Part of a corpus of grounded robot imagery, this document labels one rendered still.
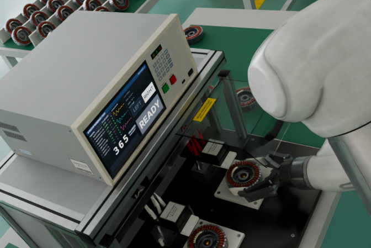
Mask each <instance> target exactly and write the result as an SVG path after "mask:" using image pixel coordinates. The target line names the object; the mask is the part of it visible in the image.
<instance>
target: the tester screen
mask: <svg viewBox="0 0 371 248"><path fill-rule="evenodd" d="M151 82H152V83H153V81H152V79H151V76H150V74H149V72H148V70H147V68H146V65H145V64H144V65H143V67H142V68H141V69H140V71H139V72H138V73H137V74H136V75H135V76H134V77H133V78H132V80H131V81H130V82H129V83H128V84H127V85H126V87H125V88H124V89H123V90H122V91H121V92H120V93H119V95H118V96H117V97H116V99H115V100H113V102H112V103H111V104H110V105H109V107H108V108H107V109H106V110H105V111H104V112H103V114H102V115H101V116H100V117H99V118H98V119H97V120H96V122H95V123H94V124H93V125H92V126H91V127H90V129H89V130H88V131H87V132H86V134H87V136H88V137H89V139H90V141H91V142H92V144H93V146H94V147H95V149H96V150H97V152H98V153H99V155H100V157H101V158H102V160H103V162H104V163H105V165H106V167H107V168H108V170H109V171H110V173H111V174H112V176H114V174H115V173H116V171H117V170H118V169H119V167H120V166H121V165H122V164H123V162H124V161H125V160H126V158H127V157H128V156H129V155H130V153H131V152H132V151H133V149H134V148H135V146H136V145H137V144H138V143H139V141H140V140H141V139H142V137H143V136H144V135H145V133H146V132H147V131H148V130H149V128H150V127H151V125H152V124H153V123H154V121H155V120H156V119H157V117H158V116H159V115H160V114H161V112H162V111H163V110H164V107H163V108H162V110H161V111H160V112H159V114H158V115H157V117H156V118H155V119H154V121H153V122H152V123H151V124H150V126H149V127H148V128H147V130H146V131H145V132H144V133H143V135H142V133H141V131H140V129H139V127H138V125H137V123H136V120H137V119H138V117H139V116H140V115H141V114H142V112H143V111H144V110H145V109H146V107H147V106H148V105H149V104H150V102H151V101H152V100H153V99H154V97H155V96H156V94H158V93H157V90H156V88H155V85H154V83H153V86H154V88H155V92H154V93H153V95H152V96H151V97H150V98H149V99H148V101H147V102H146V103H145V104H144V106H143V107H142V108H141V109H140V111H139V112H138V113H137V115H136V116H135V117H133V115H132V113H131V111H130V108H131V106H132V105H133V104H134V103H135V102H136V100H137V99H138V98H139V97H140V96H141V94H142V93H143V92H144V90H145V89H146V88H147V87H148V86H149V84H150V83H151ZM158 96H159V95H158ZM159 98H160V97H159ZM160 100H161V99H160ZM162 105H163V104H162ZM125 133H127V135H128V137H129V139H130V140H129V141H128V142H127V143H126V145H125V146H124V147H123V148H122V150H121V151H120V152H119V153H118V155H117V156H115V155H114V153H113V151H112V150H113V149H114V148H115V146H116V145H117V143H118V142H119V141H120V140H121V138H122V137H123V136H124V135H125ZM137 133H138V135H139V138H138V140H137V141H136V143H135V144H134V145H133V146H132V148H131V149H130V150H129V152H128V153H127V154H126V155H125V157H124V158H123V159H122V161H121V162H120V164H118V166H117V167H116V169H115V170H114V171H113V172H112V171H111V169H110V168H111V166H112V165H113V163H114V162H115V161H116V160H117V158H118V157H119V156H120V154H121V153H122V152H123V151H124V149H125V148H126V147H127V146H128V144H129V143H130V141H131V140H132V139H133V138H134V136H135V135H136V134H137Z"/></svg>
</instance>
